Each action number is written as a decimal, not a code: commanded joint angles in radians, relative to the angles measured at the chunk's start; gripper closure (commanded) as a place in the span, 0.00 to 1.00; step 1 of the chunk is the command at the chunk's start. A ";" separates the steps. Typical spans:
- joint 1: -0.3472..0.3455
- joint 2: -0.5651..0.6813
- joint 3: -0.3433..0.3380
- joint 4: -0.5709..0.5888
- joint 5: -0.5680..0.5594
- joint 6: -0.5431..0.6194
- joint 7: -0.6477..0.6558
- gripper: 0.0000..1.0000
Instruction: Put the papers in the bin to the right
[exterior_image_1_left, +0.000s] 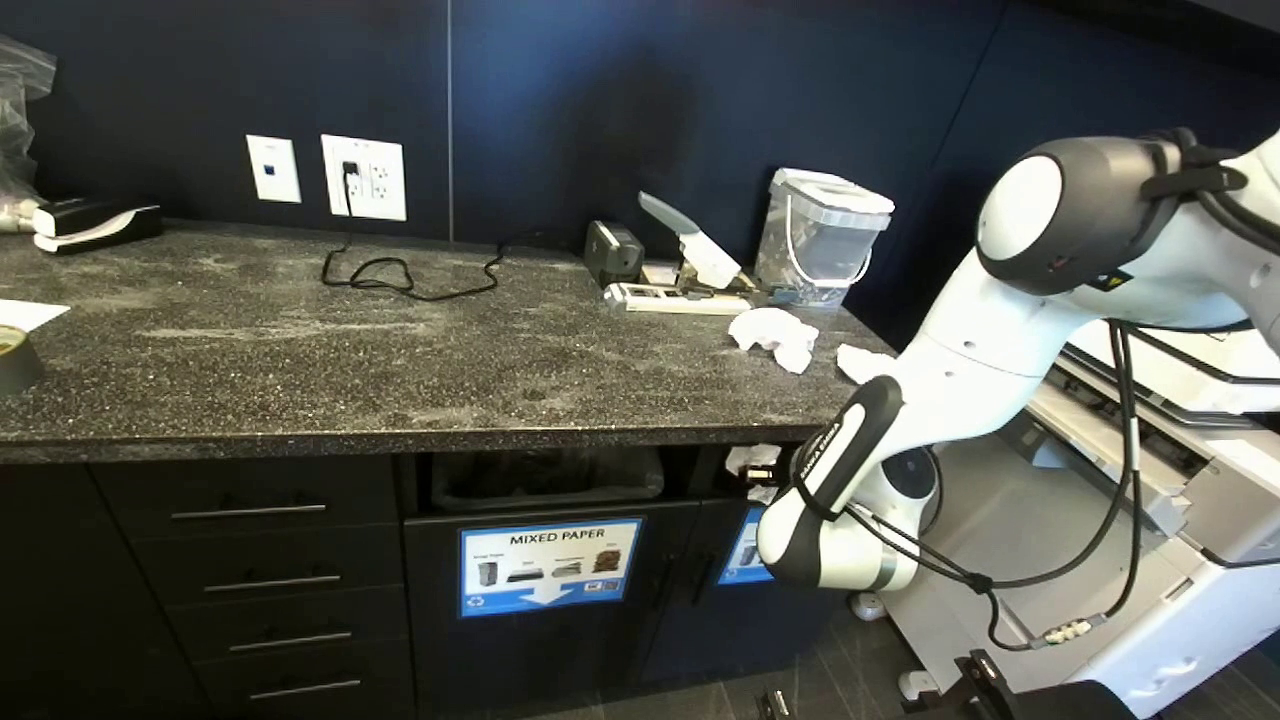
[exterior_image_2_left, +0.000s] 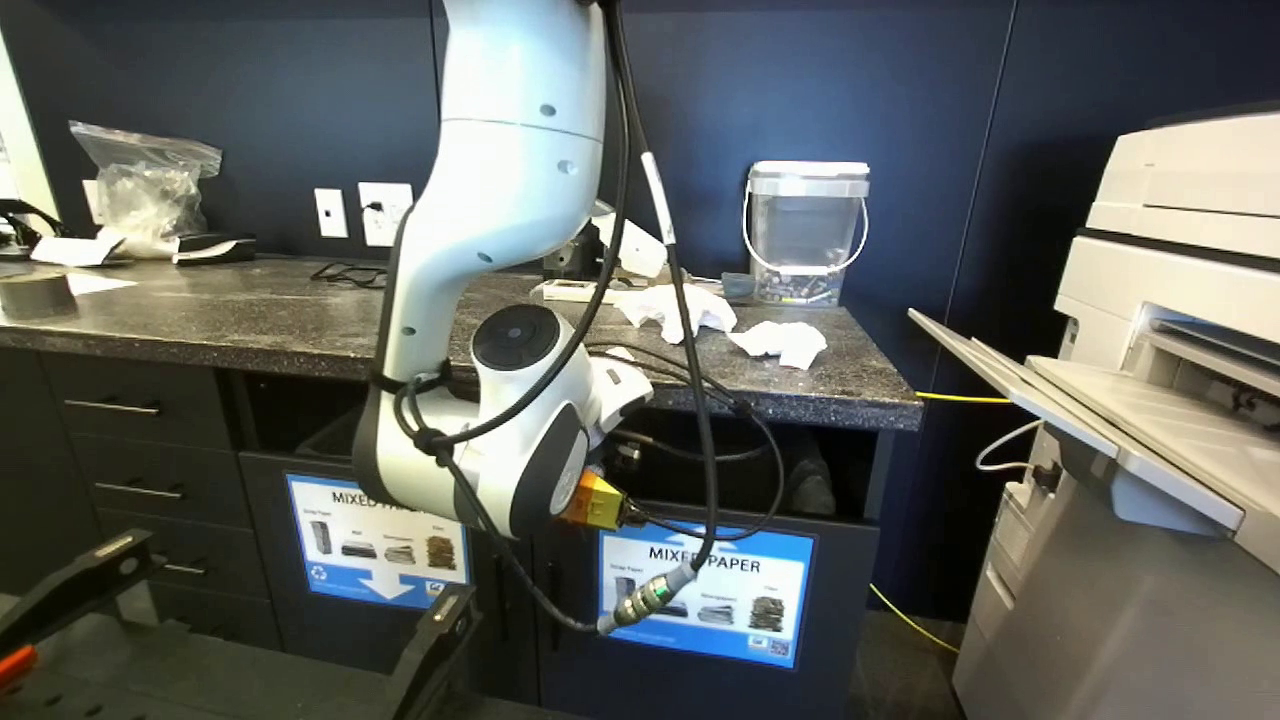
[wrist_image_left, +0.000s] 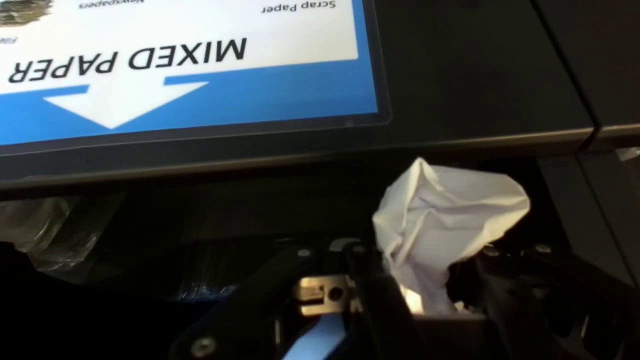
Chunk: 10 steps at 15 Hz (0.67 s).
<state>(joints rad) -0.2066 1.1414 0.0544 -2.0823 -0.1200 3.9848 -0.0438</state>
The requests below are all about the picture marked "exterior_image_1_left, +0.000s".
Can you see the small black desk device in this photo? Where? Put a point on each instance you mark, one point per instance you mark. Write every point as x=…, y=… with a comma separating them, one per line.
x=608, y=250

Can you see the flat white paper sheet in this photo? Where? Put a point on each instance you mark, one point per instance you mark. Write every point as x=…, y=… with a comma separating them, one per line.
x=25, y=312

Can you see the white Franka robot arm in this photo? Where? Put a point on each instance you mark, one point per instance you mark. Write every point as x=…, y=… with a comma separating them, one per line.
x=987, y=363

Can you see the printed white paper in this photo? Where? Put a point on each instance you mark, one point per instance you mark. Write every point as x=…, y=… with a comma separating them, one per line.
x=775, y=335

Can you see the white office printer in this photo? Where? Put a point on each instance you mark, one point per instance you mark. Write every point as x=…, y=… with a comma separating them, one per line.
x=1024, y=532

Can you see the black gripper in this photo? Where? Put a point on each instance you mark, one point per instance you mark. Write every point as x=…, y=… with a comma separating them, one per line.
x=784, y=483

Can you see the mixed paper sign down arrow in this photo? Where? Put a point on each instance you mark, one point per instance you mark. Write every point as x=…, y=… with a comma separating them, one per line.
x=551, y=568

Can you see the mixed paper sign up arrow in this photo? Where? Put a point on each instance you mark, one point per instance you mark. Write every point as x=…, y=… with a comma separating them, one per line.
x=743, y=554

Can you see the large white outlet plate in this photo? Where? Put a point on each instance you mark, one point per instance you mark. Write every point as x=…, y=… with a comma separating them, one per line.
x=367, y=179

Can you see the small torn white paper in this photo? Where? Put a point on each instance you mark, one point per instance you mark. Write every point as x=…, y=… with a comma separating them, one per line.
x=863, y=363

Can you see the small white wall plate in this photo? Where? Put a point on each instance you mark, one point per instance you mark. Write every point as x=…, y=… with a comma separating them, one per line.
x=272, y=171

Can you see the clear plastic bag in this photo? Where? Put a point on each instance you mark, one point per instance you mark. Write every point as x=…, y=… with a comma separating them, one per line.
x=21, y=120

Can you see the clear plastic bucket with lid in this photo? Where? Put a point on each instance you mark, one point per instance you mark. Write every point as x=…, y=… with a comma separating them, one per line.
x=822, y=246

